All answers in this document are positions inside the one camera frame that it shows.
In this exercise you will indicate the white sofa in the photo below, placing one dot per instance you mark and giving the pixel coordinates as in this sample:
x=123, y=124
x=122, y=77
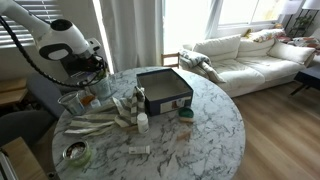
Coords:
x=260, y=71

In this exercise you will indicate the wooden bench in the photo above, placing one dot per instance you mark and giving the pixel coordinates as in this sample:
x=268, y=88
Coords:
x=13, y=91

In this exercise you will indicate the green sponge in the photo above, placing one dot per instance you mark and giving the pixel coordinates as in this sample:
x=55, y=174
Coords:
x=185, y=113

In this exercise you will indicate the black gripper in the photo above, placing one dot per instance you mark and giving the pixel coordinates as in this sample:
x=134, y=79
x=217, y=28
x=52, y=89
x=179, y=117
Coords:
x=80, y=65

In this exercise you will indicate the grey white striped cloth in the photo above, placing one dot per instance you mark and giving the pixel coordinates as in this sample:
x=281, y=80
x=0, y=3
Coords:
x=100, y=117

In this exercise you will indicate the dark blue cardboard box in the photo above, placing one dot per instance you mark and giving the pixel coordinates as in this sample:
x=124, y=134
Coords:
x=156, y=107

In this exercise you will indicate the grey white throw blanket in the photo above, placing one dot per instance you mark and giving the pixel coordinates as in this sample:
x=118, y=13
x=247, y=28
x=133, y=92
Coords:
x=200, y=63

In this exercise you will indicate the white sofa cushion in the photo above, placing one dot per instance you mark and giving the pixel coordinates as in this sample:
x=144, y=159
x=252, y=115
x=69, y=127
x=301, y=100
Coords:
x=218, y=48
x=256, y=48
x=290, y=52

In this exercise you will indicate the white lamp shade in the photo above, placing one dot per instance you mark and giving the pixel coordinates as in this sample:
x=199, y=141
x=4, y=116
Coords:
x=291, y=6
x=311, y=4

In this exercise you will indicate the dark grey chair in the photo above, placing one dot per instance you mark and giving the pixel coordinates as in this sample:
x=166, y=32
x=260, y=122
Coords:
x=43, y=93
x=20, y=128

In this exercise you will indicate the black plant stand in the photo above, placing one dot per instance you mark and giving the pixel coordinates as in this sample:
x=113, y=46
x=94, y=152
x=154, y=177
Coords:
x=301, y=23

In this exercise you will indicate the white pill bottle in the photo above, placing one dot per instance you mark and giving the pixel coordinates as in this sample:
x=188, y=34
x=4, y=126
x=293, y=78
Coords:
x=142, y=124

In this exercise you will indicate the small white jar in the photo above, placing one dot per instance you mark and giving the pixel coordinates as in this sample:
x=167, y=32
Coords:
x=95, y=103

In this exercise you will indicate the floral patterned pillow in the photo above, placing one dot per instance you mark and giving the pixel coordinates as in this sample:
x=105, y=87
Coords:
x=266, y=35

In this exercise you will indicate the white window blinds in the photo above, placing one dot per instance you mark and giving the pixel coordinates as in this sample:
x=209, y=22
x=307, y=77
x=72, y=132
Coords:
x=43, y=10

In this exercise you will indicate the wooden chair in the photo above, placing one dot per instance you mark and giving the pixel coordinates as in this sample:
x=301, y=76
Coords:
x=170, y=56

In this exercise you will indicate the small white tube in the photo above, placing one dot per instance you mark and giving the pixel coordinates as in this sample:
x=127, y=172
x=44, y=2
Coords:
x=139, y=150

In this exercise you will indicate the light wooden furniture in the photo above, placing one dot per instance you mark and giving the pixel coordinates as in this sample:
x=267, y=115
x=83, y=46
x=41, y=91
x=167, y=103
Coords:
x=23, y=163

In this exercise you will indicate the white window frame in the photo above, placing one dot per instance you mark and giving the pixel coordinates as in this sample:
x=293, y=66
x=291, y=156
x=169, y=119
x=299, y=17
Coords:
x=246, y=25

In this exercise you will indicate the black coffee table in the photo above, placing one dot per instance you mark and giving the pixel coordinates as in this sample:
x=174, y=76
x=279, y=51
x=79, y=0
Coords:
x=308, y=78

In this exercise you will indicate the orange snack packets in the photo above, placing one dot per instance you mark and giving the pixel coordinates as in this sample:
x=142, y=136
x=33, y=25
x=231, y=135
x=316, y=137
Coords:
x=87, y=100

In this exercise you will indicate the white curtain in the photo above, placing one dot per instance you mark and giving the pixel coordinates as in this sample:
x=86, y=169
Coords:
x=133, y=33

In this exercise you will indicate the small wooden block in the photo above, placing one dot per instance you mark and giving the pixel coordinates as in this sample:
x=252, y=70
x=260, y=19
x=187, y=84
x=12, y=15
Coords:
x=184, y=136

